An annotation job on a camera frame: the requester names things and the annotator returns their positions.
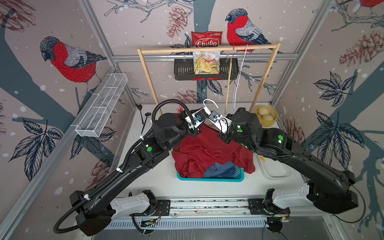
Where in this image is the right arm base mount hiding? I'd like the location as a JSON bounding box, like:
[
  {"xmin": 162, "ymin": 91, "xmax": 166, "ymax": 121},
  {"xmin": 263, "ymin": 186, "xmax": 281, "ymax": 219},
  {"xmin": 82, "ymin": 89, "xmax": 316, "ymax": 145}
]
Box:
[{"xmin": 248, "ymin": 199, "xmax": 291, "ymax": 216}]

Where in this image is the slate blue t-shirt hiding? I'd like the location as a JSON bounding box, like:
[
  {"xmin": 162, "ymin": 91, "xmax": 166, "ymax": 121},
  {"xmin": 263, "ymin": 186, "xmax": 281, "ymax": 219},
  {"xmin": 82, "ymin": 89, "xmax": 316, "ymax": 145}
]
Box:
[{"xmin": 203, "ymin": 162, "xmax": 236, "ymax": 178}]

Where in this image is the wooden clothes rack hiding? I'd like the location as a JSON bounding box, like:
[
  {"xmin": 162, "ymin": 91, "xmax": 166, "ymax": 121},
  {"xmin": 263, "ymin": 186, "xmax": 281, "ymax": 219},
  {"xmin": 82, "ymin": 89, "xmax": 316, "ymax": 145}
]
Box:
[{"xmin": 137, "ymin": 41, "xmax": 282, "ymax": 116}]

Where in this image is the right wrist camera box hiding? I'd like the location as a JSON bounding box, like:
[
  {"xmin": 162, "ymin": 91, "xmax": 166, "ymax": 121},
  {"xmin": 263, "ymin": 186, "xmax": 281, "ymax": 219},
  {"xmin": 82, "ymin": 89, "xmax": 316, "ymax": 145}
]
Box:
[{"xmin": 209, "ymin": 111, "xmax": 232, "ymax": 134}]

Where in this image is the yellow chips bag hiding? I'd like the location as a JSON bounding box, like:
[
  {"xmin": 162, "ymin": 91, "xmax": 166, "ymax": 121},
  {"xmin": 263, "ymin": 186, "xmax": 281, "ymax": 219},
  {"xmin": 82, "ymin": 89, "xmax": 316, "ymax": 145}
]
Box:
[{"xmin": 193, "ymin": 51, "xmax": 221, "ymax": 75}]

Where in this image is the pink clothespin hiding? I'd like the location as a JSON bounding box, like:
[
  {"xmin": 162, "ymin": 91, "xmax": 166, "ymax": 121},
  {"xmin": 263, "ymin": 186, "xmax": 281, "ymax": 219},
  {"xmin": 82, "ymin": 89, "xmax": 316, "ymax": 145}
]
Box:
[{"xmin": 177, "ymin": 106, "xmax": 184, "ymax": 114}]

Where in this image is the black spoon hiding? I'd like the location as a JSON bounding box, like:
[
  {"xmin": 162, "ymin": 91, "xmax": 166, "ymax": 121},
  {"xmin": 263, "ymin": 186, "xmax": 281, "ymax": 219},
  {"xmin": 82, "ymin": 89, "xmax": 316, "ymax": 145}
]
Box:
[{"xmin": 141, "ymin": 112, "xmax": 152, "ymax": 134}]

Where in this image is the dark red t-shirt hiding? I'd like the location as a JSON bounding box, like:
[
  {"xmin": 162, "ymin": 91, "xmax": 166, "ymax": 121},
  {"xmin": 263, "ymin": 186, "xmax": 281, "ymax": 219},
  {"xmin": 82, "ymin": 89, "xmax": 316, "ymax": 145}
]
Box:
[{"xmin": 172, "ymin": 125, "xmax": 256, "ymax": 178}]

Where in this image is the black wall basket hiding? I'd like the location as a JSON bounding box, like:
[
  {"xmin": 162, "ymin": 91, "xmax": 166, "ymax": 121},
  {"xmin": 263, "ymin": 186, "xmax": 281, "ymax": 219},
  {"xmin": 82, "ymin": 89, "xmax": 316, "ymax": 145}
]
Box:
[{"xmin": 174, "ymin": 59, "xmax": 230, "ymax": 81}]

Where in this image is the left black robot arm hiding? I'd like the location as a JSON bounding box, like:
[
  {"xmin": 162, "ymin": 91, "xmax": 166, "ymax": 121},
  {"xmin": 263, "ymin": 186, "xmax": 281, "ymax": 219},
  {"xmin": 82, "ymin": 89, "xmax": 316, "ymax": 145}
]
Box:
[{"xmin": 53, "ymin": 99, "xmax": 210, "ymax": 236}]

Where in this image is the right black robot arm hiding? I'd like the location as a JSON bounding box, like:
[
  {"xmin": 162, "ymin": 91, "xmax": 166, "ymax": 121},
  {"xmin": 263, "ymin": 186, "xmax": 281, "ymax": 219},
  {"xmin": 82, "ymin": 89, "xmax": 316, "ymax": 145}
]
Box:
[{"xmin": 219, "ymin": 108, "xmax": 362, "ymax": 215}]

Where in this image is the yellow plastic hanger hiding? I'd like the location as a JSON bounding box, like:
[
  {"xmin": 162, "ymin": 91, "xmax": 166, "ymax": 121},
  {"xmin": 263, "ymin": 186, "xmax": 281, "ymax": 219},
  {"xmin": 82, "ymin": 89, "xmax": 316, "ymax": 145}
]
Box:
[{"xmin": 225, "ymin": 46, "xmax": 235, "ymax": 114}]

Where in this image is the teal plastic basket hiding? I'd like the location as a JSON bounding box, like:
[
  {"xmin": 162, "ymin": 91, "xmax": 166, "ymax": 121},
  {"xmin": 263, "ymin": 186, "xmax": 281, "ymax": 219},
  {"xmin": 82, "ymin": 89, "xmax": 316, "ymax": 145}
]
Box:
[{"xmin": 177, "ymin": 166, "xmax": 245, "ymax": 183}]

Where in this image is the red Chuba snack bag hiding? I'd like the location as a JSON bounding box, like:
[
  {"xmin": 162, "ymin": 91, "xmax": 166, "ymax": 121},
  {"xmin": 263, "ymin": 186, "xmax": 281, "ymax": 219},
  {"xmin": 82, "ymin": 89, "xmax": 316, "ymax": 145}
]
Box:
[{"xmin": 191, "ymin": 31, "xmax": 223, "ymax": 48}]

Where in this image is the white wire shelf basket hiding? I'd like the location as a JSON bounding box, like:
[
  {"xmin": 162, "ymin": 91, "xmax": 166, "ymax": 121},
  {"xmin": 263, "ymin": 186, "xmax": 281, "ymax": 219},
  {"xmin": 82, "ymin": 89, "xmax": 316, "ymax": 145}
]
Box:
[{"xmin": 75, "ymin": 73, "xmax": 128, "ymax": 138}]

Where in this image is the white wire hanger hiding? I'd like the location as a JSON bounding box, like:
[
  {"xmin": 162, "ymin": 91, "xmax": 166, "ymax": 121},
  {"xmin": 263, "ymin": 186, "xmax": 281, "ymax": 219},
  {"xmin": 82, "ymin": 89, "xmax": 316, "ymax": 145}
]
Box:
[
  {"xmin": 233, "ymin": 45, "xmax": 248, "ymax": 111},
  {"xmin": 203, "ymin": 99, "xmax": 219, "ymax": 111}
]

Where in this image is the black ladle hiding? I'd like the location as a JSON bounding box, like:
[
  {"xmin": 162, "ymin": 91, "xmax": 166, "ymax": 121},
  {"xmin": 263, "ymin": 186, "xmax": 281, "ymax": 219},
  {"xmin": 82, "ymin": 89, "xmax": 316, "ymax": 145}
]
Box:
[{"xmin": 136, "ymin": 104, "xmax": 144, "ymax": 125}]

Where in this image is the white plastic tray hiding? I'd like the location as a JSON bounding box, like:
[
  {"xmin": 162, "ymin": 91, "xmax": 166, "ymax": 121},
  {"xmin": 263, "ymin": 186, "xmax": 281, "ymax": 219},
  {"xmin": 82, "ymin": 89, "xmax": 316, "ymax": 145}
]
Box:
[{"xmin": 258, "ymin": 156, "xmax": 294, "ymax": 180}]

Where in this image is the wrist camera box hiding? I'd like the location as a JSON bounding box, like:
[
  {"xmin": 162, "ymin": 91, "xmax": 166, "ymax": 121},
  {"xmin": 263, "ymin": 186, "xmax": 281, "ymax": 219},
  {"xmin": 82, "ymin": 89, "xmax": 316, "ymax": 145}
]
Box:
[
  {"xmin": 185, "ymin": 107, "xmax": 212, "ymax": 129},
  {"xmin": 209, "ymin": 111, "xmax": 232, "ymax": 134}
]

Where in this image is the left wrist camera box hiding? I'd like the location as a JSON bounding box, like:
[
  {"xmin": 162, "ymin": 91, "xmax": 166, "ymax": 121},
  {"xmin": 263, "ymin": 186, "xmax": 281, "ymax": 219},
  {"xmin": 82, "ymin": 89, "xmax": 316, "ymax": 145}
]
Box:
[{"xmin": 185, "ymin": 107, "xmax": 212, "ymax": 129}]

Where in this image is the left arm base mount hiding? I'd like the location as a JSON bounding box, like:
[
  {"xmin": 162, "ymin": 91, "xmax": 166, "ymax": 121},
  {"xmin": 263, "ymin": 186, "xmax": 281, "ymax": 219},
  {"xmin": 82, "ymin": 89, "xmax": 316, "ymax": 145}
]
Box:
[{"xmin": 134, "ymin": 200, "xmax": 171, "ymax": 217}]

